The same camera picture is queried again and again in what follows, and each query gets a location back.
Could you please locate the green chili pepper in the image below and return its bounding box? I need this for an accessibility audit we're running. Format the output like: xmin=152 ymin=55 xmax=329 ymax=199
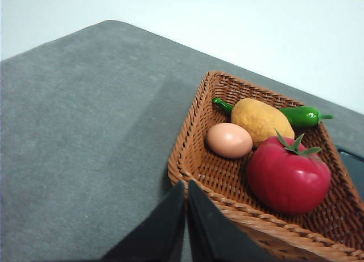
xmin=212 ymin=97 xmax=334 ymax=128

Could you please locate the yellow-brown potato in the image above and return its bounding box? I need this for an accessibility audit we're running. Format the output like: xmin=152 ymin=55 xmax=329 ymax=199
xmin=230 ymin=98 xmax=295 ymax=147

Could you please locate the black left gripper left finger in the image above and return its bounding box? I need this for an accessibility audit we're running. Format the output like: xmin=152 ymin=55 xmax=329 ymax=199
xmin=101 ymin=180 xmax=186 ymax=262

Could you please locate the pale brown egg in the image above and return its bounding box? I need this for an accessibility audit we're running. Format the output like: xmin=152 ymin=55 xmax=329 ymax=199
xmin=205 ymin=122 xmax=254 ymax=159

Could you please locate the brown woven wicker basket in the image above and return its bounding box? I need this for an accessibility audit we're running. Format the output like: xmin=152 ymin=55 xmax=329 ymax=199
xmin=167 ymin=70 xmax=364 ymax=262

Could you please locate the red tomato with green stem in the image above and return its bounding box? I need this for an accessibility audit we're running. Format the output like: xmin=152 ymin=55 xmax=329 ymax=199
xmin=246 ymin=128 xmax=332 ymax=216

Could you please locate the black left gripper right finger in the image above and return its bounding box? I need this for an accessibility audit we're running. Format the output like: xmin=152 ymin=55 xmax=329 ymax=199
xmin=187 ymin=178 xmax=275 ymax=262

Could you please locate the black rectangular tray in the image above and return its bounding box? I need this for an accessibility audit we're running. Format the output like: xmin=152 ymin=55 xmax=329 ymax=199
xmin=334 ymin=144 xmax=364 ymax=174

